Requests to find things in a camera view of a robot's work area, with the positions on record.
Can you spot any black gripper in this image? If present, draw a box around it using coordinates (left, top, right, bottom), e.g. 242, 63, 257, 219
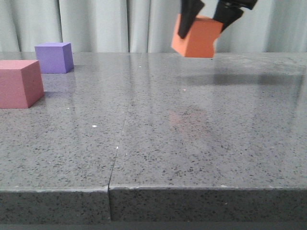
177, 0, 257, 39

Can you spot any orange foam block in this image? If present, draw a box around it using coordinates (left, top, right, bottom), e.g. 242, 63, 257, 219
171, 14, 223, 58

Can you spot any grey-white curtain backdrop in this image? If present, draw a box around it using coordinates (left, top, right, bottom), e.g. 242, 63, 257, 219
0, 0, 307, 53

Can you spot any purple foam cube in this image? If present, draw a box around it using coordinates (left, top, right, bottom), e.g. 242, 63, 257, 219
35, 42, 74, 74

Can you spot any pink foam cube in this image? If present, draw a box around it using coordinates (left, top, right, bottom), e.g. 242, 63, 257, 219
0, 60, 44, 109

